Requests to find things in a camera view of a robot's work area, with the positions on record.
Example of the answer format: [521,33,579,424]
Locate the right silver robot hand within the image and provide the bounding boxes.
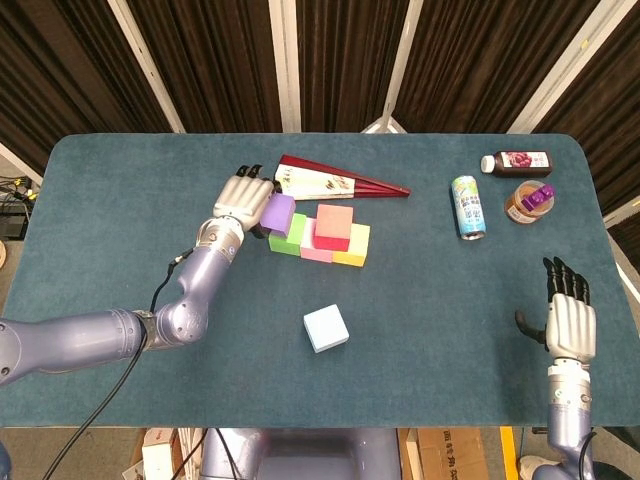
[514,257,599,361]

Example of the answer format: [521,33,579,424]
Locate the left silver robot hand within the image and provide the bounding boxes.
[212,163,282,239]

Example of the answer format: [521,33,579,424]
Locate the purple foam cube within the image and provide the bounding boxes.
[259,193,297,238]

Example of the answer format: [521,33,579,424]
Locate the green foam cube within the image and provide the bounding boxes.
[267,212,308,257]

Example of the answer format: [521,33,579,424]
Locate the pink foam cube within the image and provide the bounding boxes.
[300,217,335,264]

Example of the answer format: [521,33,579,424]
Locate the red foam cube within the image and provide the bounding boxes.
[313,203,355,253]

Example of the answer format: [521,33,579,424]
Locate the yellow foam cube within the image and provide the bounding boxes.
[332,223,372,268]

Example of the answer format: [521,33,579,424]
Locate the light blue foam cube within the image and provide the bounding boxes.
[302,303,350,354]

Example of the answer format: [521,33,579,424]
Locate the red paper folding fan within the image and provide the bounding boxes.
[273,154,412,203]

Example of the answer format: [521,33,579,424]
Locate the orange labelled jar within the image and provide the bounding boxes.
[503,179,555,225]

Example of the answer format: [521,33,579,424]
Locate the purple plastic toy block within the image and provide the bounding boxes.
[521,183,557,213]

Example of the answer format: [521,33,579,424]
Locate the yellow floor strip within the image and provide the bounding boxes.
[499,426,522,480]

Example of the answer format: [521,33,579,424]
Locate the white sneaker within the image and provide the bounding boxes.
[518,453,554,480]

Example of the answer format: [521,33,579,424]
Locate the teal felt table cover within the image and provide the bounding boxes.
[0,132,640,429]

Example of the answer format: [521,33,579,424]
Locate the light blue drink can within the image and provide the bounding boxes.
[450,175,488,242]

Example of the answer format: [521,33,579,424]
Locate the dark grape juice bottle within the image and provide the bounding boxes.
[480,150,554,179]

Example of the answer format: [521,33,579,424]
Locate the brown cardboard box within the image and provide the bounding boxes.
[417,427,491,480]

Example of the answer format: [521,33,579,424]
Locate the light wooden board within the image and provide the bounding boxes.
[397,428,425,480]

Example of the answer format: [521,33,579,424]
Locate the grey robot torso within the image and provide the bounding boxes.
[199,427,404,480]

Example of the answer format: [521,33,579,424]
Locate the white cardboard box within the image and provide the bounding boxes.
[122,427,209,480]

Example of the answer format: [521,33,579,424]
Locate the white frame rail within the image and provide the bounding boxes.
[0,142,45,187]
[602,207,640,296]

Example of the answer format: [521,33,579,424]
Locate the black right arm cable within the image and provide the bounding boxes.
[577,430,600,480]

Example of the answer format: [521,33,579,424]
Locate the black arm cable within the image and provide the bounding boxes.
[577,430,600,480]
[42,248,197,480]

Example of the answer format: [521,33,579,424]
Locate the white frame post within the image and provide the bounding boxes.
[107,0,187,135]
[359,0,426,135]
[267,0,303,134]
[506,0,617,135]

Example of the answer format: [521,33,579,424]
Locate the tangled floor cables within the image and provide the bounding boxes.
[0,174,41,214]

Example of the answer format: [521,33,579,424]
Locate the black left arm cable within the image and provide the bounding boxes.
[42,248,197,480]

